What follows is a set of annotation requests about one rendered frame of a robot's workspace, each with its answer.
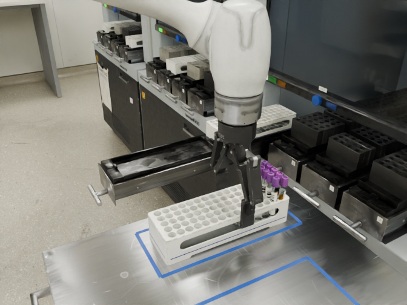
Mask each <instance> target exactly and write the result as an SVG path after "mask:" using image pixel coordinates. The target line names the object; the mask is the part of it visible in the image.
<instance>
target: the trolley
mask: <svg viewBox="0 0 407 305"><path fill-rule="evenodd" d="M285 194H286V195H287V196H288V197H289V198H290V199H289V204H288V213H287V218H286V221H285V222H283V223H280V224H278V225H275V226H272V227H266V228H263V229H261V230H258V231H256V232H252V233H250V234H248V235H244V236H243V237H239V238H237V239H234V240H231V241H229V242H226V243H224V244H220V245H218V246H215V247H213V248H210V249H207V250H205V251H202V252H200V253H197V254H194V255H192V256H191V257H190V258H187V259H185V260H182V261H180V262H177V263H175V264H171V265H167V264H165V262H164V260H163V259H162V257H161V255H160V253H159V252H158V251H157V249H156V247H155V245H154V244H153V242H152V241H151V239H150V233H149V225H148V218H146V219H143V220H139V221H136V222H134V223H130V224H127V225H124V226H121V227H118V228H114V229H111V230H109V231H105V232H101V233H99V234H95V235H92V236H89V237H85V238H82V239H80V240H76V241H72V242H70V243H67V244H63V245H60V246H57V247H55V248H51V249H47V250H45V251H42V257H43V261H44V266H45V270H46V274H47V278H48V283H49V287H46V288H43V289H41V290H38V291H36V292H33V293H31V294H30V300H31V305H39V302H38V299H40V298H44V297H47V296H49V295H51V296H52V299H53V304H54V305H407V278H405V277H404V276H403V275H402V274H400V273H399V272H398V271H396V270H395V269H394V268H393V267H391V266H390V265H389V264H388V263H386V262H385V261H384V260H382V259H381V258H380V257H379V256H377V255H376V254H375V253H373V252H372V251H371V250H370V249H368V248H367V247H366V246H365V245H363V244H362V243H361V242H359V241H358V240H357V239H356V238H354V237H353V236H352V235H351V234H349V233H348V232H346V231H345V230H344V229H343V228H341V227H340V226H339V225H338V224H337V223H335V222H334V221H332V220H331V219H330V218H329V217H327V216H326V215H325V214H324V213H322V212H321V211H320V210H318V209H317V208H316V207H315V206H313V205H312V204H311V203H310V202H308V201H307V200H306V199H304V198H303V197H302V196H301V195H299V194H298V193H297V192H296V191H294V190H293V189H292V188H290V187H289V186H287V187H286V192H285Z"/></svg>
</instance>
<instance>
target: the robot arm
mask: <svg viewBox="0 0 407 305"><path fill-rule="evenodd" d="M92 1H96V2H100V3H103V4H107V5H111V6H113V7H117V8H121V9H124V10H128V11H132V12H135V13H139V14H141V15H145V16H149V17H151V18H155V19H157V20H159V21H162V22H164V23H166V24H168V25H170V26H172V27H174V28H176V29H177V30H179V31H180V32H181V33H183V34H184V36H185V37H186V39H187V41H188V45H189V47H191V48H192V49H194V50H196V51H197V52H198V53H200V54H201V55H202V56H203V57H205V58H206V59H208V60H209V62H210V71H211V74H212V77H213V80H214V89H215V91H214V115H215V117H216V118H217V119H218V131H215V132H214V145H213V151H212V155H211V160H210V166H211V167H213V168H214V173H215V192H216V191H220V190H222V189H225V188H227V187H228V172H227V170H228V169H227V167H228V165H229V164H230V161H231V160H232V161H233V163H234V168H235V170H237V171H238V174H239V178H240V184H241V187H242V191H243V196H244V199H242V200H241V212H240V227H241V228H242V229H243V228H246V227H249V226H251V225H253V224H254V214H255V208H256V204H259V203H262V202H263V191H262V179H261V172H260V163H261V156H260V155H256V156H255V155H254V154H253V153H252V150H251V142H252V141H253V140H254V138H255V137H256V129H257V121H258V120H259V119H260V117H261V114H262V99H263V88H264V85H265V81H266V79H267V76H268V70H269V66H270V56H271V27H270V20H269V17H268V12H267V10H266V7H265V6H264V5H263V4H262V3H261V2H259V1H255V0H228V1H225V2H223V3H222V4H221V3H219V2H216V1H212V0H207V1H205V2H201V3H195V2H190V1H187V0H92ZM216 160H217V161H216ZM245 161H246V162H245ZM243 162H245V164H244V165H239V164H240V163H243ZM224 171H225V172H224Z"/></svg>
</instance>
